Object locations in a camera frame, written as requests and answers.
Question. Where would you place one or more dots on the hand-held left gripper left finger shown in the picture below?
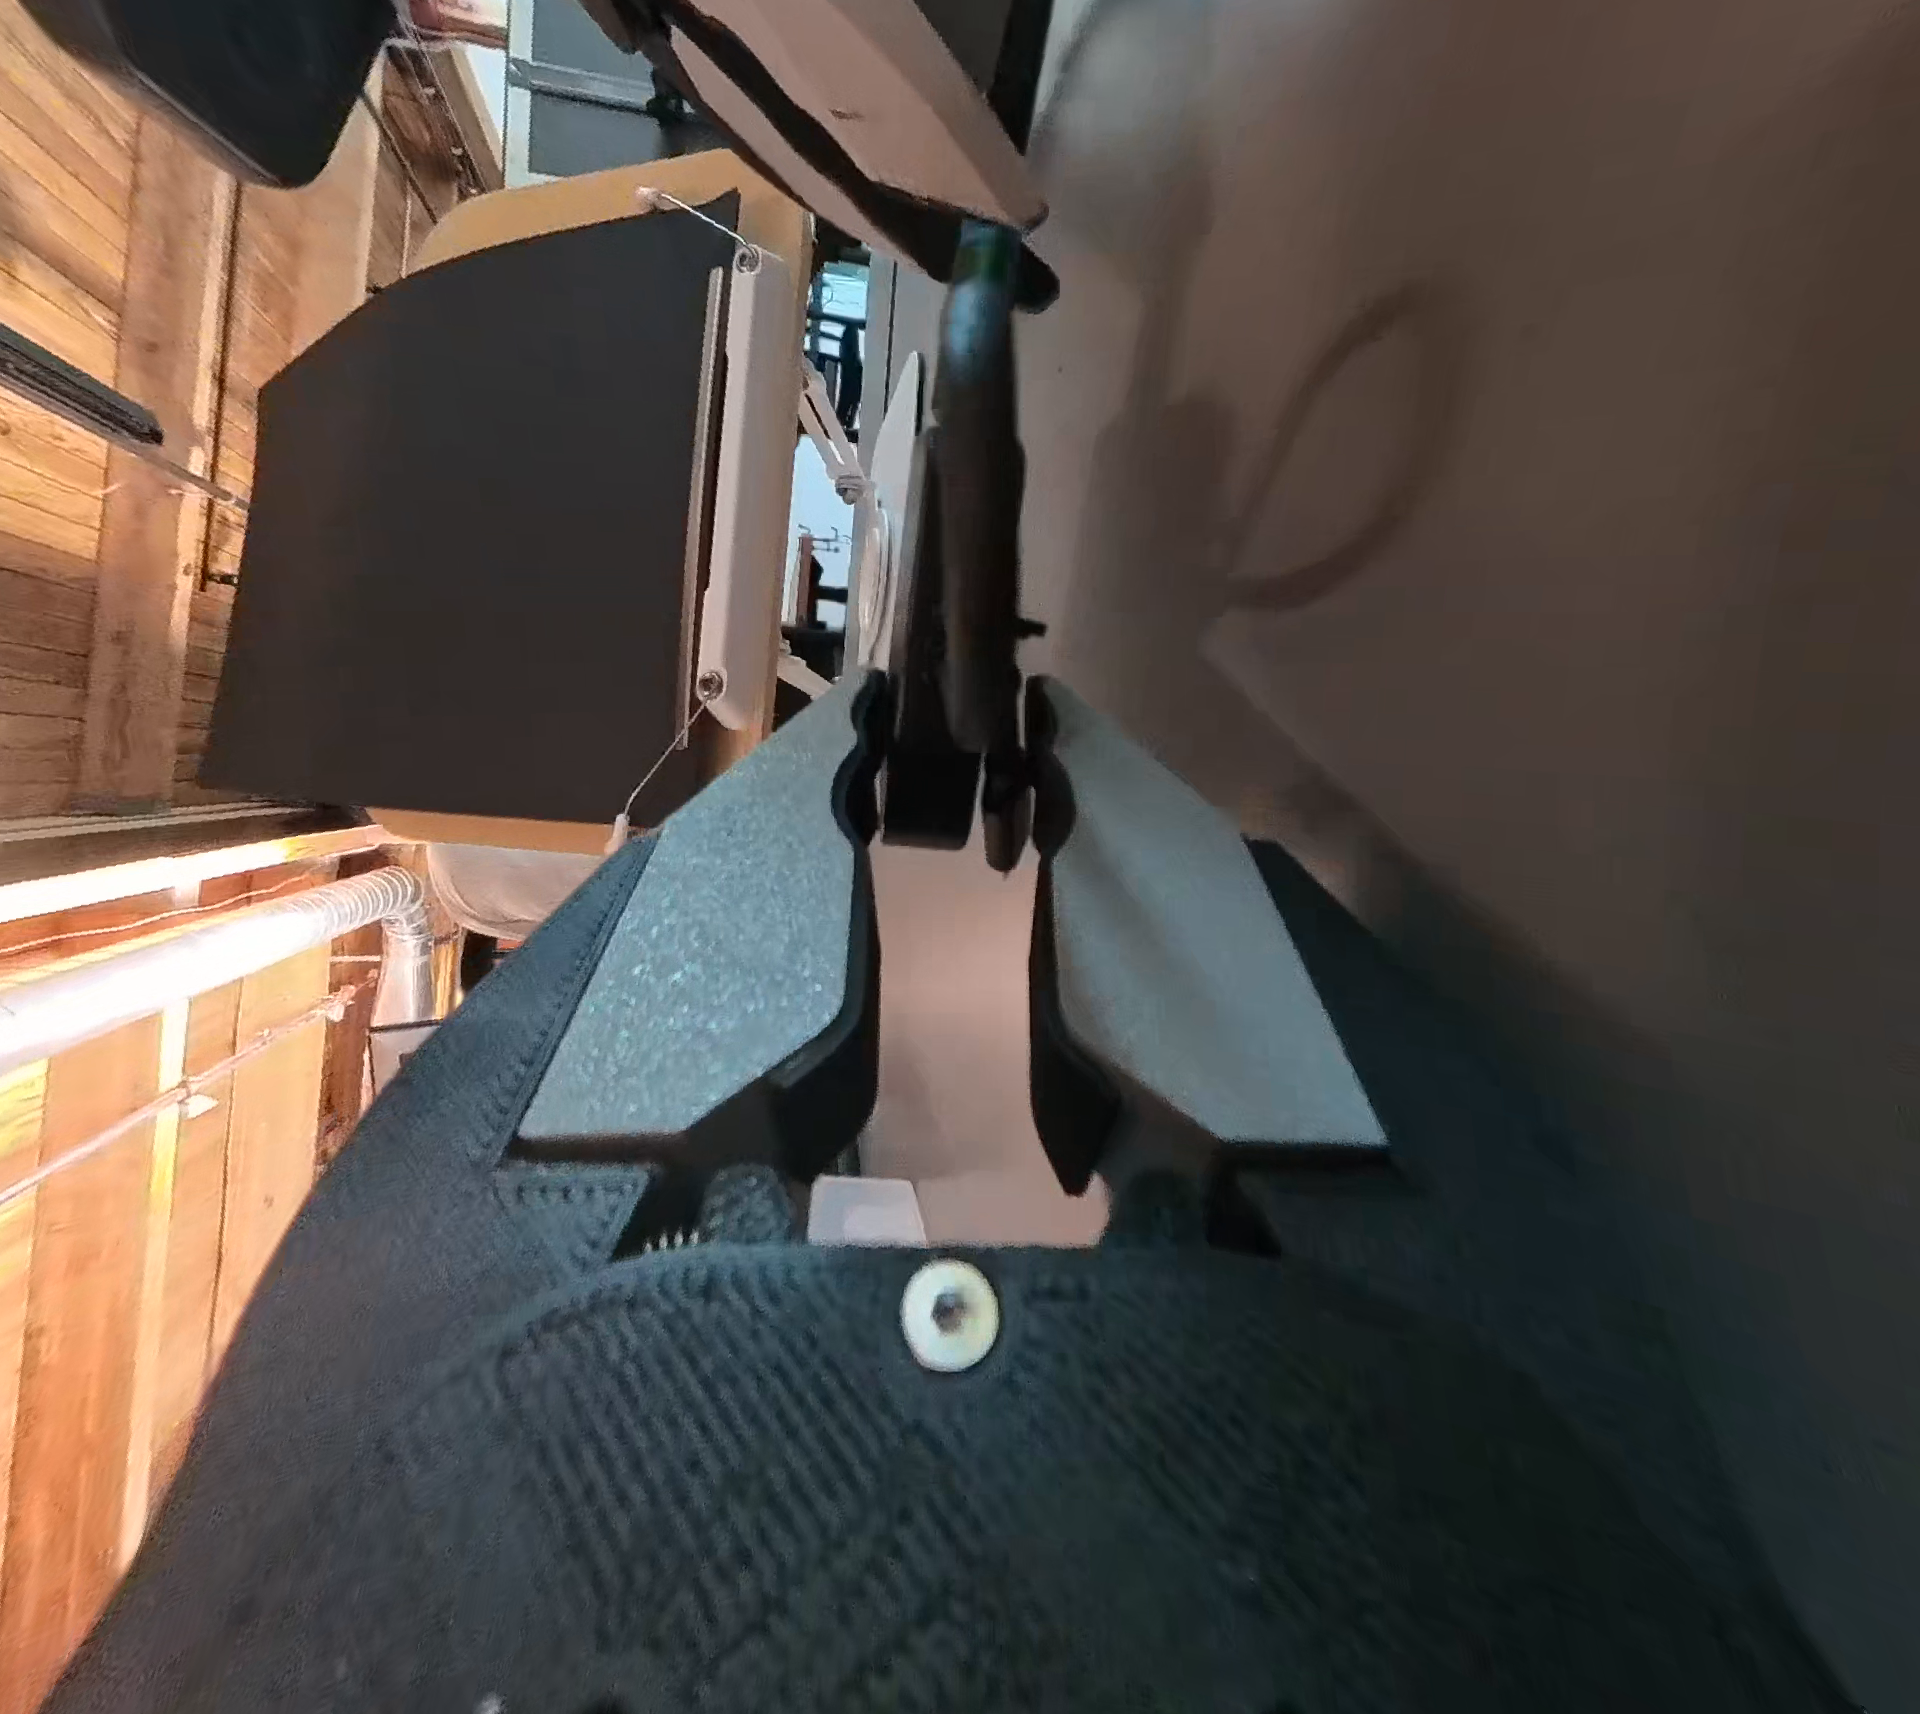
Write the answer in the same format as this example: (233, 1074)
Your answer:
(704, 979)

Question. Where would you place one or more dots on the black monitor on wooden board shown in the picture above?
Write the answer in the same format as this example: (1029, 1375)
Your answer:
(480, 514)

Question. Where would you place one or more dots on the silver ventilation duct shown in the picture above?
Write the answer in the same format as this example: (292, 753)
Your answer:
(181, 956)

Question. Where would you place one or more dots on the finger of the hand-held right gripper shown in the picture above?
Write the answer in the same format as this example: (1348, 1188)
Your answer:
(811, 4)
(781, 133)

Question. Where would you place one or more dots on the hdmi switch box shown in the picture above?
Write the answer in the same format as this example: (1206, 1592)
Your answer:
(960, 574)

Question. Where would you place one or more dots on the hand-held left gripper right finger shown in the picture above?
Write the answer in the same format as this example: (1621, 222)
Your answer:
(1184, 995)

